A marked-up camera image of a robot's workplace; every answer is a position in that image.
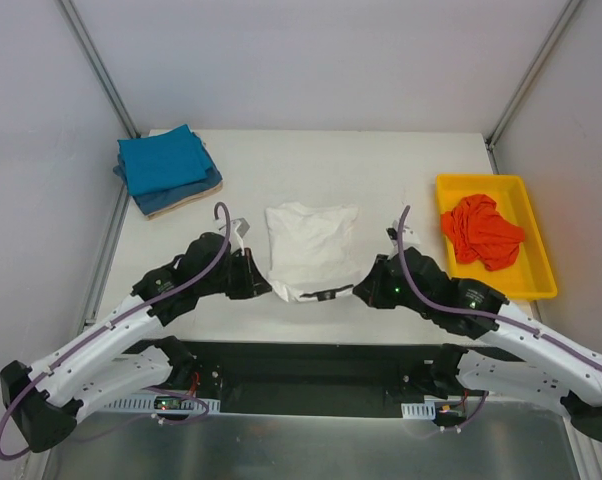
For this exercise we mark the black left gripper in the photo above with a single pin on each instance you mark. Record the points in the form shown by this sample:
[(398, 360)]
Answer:
[(244, 275)]

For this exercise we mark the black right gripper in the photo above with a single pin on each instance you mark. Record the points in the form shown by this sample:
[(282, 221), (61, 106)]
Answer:
[(379, 281)]

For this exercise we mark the white t shirt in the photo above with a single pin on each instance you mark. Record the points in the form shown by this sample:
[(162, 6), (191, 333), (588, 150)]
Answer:
[(311, 252)]

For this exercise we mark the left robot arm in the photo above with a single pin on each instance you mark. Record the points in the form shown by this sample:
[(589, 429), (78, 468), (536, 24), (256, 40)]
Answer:
[(49, 398)]

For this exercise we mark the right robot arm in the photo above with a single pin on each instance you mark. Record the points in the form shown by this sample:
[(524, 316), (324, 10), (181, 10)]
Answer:
[(547, 369)]

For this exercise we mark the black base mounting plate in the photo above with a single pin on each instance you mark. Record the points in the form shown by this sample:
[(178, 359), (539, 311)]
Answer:
[(325, 380)]

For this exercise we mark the beige folded t shirt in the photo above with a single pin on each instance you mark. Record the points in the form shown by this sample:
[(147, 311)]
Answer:
[(187, 200)]

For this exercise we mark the orange t shirt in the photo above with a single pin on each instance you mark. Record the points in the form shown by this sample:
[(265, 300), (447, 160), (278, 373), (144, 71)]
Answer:
[(478, 232)]

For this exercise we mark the yellow plastic tray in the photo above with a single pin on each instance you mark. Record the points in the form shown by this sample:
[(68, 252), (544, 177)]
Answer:
[(530, 278)]

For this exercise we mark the blue folded t shirt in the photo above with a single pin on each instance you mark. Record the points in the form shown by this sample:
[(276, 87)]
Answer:
[(152, 202)]

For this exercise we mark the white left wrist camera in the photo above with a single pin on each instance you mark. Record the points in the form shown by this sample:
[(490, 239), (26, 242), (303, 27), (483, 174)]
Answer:
[(236, 229)]

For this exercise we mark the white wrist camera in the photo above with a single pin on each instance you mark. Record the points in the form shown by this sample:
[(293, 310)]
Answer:
[(403, 234), (236, 229)]

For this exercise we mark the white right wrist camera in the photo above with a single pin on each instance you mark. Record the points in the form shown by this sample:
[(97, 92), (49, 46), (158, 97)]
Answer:
[(403, 234)]

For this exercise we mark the white slotted cable duct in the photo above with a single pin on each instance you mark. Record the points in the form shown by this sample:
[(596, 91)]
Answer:
[(419, 411)]

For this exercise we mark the left aluminium frame post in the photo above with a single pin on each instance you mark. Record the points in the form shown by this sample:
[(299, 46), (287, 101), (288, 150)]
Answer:
[(89, 49)]

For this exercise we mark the aluminium frame post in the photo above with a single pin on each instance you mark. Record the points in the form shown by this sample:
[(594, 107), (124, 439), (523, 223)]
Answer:
[(534, 70), (89, 49)]

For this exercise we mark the right aluminium frame post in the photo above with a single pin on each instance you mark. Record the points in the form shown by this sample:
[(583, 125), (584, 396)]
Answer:
[(534, 70)]

